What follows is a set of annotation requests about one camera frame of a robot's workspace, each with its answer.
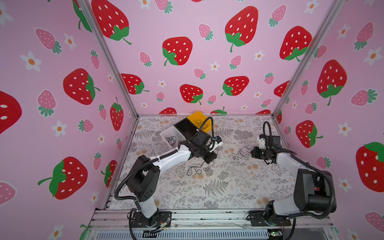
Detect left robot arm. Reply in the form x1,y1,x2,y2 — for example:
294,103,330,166
114,117,223,220

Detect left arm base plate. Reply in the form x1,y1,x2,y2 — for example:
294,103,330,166
131,211,172,228

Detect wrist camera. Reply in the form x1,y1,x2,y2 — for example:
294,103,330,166
259,134,282,149
211,136,223,148

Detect black plastic bin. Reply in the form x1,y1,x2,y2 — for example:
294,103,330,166
174,118,199,142

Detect white plastic bin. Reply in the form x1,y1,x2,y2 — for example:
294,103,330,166
160,126,185,150

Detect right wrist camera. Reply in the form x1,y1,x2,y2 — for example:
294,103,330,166
259,134,282,149

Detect yellow plastic bin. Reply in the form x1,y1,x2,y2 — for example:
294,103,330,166
187,111,212,133

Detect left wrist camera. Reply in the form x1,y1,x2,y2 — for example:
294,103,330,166
211,136,223,148

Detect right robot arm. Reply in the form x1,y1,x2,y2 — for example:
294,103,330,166
250,121,337,226

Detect aluminium frame rail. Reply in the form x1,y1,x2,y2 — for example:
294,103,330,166
84,209,341,240

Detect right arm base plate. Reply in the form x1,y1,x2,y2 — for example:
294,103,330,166
246,211,292,227

